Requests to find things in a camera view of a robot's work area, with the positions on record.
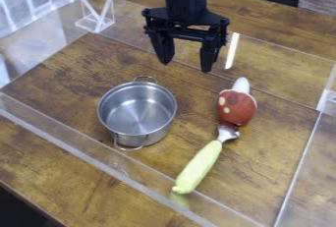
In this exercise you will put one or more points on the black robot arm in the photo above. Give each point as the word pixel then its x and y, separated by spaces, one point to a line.
pixel 185 19

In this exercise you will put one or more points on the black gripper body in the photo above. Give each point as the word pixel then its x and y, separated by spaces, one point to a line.
pixel 160 27

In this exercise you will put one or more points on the red toy mushroom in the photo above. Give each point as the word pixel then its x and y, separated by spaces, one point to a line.
pixel 236 105

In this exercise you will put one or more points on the clear acrylic bracket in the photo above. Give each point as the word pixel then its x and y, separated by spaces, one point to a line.
pixel 93 21

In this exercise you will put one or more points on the small steel pot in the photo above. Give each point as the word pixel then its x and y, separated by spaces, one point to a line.
pixel 136 112

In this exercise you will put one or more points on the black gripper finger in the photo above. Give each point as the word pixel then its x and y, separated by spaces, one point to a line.
pixel 208 53
pixel 163 46

